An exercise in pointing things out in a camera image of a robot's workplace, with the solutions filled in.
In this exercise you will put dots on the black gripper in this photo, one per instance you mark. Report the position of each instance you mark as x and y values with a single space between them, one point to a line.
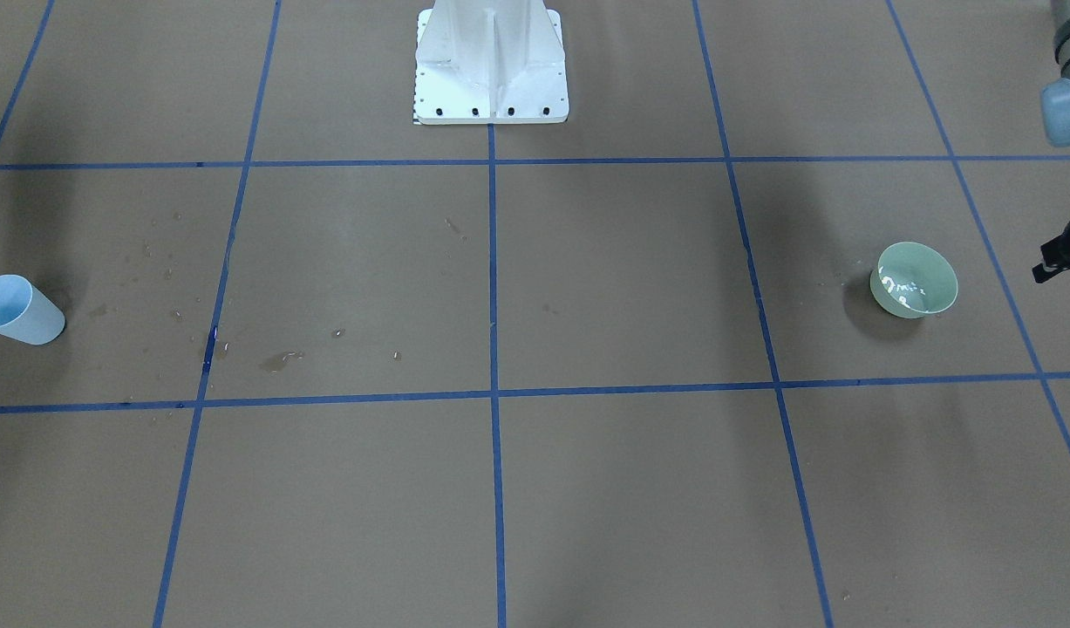
1060 255

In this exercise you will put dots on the light green bowl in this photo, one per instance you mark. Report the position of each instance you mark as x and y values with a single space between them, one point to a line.
911 280

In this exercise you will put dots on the light blue plastic cup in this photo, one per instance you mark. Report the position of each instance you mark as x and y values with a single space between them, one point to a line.
26 314

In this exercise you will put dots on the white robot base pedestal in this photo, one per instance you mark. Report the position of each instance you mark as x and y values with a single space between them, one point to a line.
490 63

